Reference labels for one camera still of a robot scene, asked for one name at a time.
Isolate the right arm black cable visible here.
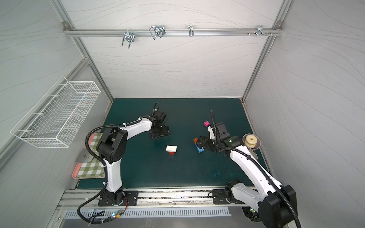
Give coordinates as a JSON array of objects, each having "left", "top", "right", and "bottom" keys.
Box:
[{"left": 209, "top": 110, "right": 302, "bottom": 228}]

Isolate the white wire basket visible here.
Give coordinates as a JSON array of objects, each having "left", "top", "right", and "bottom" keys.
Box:
[{"left": 10, "top": 76, "right": 101, "bottom": 148}]

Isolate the white 2x4 lego brick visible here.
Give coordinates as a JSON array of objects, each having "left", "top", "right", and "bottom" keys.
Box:
[{"left": 166, "top": 145, "right": 177, "bottom": 153}]

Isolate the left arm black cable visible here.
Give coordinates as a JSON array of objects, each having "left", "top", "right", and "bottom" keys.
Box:
[{"left": 76, "top": 102, "right": 160, "bottom": 225}]

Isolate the green checkered cloth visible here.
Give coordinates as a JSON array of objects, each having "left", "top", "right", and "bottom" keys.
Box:
[{"left": 72, "top": 133, "right": 104, "bottom": 179}]

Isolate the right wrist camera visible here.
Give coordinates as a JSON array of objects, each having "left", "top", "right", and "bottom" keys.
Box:
[{"left": 208, "top": 125, "right": 215, "bottom": 140}]

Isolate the aluminium crossbar rail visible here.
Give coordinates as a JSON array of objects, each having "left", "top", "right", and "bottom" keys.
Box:
[{"left": 64, "top": 27, "right": 284, "bottom": 38}]

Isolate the blue 2x4 lego brick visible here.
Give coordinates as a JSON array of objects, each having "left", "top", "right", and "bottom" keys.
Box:
[{"left": 195, "top": 145, "right": 204, "bottom": 153}]

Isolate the metal hook clamp middle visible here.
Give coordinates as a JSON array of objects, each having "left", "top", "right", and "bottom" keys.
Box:
[{"left": 149, "top": 25, "right": 166, "bottom": 40}]

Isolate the white slotted cable duct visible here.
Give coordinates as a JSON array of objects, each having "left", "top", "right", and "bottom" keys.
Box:
[{"left": 64, "top": 207, "right": 232, "bottom": 219}]

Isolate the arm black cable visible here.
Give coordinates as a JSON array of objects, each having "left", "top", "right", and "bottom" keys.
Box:
[
  {"left": 76, "top": 102, "right": 160, "bottom": 225},
  {"left": 209, "top": 110, "right": 302, "bottom": 228}
]

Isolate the green table mat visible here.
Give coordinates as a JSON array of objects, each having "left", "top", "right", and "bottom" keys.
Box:
[{"left": 105, "top": 98, "right": 252, "bottom": 188}]

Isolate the metal ring clamp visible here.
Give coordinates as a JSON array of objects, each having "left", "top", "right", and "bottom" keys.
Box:
[{"left": 188, "top": 25, "right": 194, "bottom": 37}]

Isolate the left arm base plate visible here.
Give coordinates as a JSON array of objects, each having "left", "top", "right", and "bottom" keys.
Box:
[{"left": 98, "top": 190, "right": 139, "bottom": 207}]

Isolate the metal hook clamp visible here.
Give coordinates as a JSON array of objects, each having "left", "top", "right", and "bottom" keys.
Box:
[
  {"left": 149, "top": 25, "right": 166, "bottom": 40},
  {"left": 122, "top": 31, "right": 135, "bottom": 48}
]

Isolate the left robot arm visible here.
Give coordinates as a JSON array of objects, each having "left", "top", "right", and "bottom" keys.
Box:
[{"left": 97, "top": 110, "right": 170, "bottom": 206}]

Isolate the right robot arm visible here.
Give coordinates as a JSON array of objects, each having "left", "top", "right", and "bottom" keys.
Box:
[{"left": 194, "top": 123, "right": 301, "bottom": 228}]

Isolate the pink tray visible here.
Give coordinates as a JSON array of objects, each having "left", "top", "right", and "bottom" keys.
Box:
[{"left": 72, "top": 133, "right": 104, "bottom": 179}]

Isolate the metal hook clamp left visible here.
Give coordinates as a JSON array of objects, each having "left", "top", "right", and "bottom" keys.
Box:
[{"left": 122, "top": 31, "right": 135, "bottom": 48}]

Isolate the bowl with cream ring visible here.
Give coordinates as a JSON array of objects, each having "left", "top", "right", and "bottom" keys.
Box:
[{"left": 242, "top": 134, "right": 261, "bottom": 151}]

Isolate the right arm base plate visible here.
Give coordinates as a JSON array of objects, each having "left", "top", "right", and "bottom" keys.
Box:
[{"left": 208, "top": 189, "right": 247, "bottom": 206}]

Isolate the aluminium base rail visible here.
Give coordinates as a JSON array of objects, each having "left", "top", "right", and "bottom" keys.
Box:
[{"left": 56, "top": 186, "right": 292, "bottom": 210}]

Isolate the metal clamp right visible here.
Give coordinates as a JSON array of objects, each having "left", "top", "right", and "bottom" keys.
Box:
[{"left": 247, "top": 25, "right": 272, "bottom": 37}]

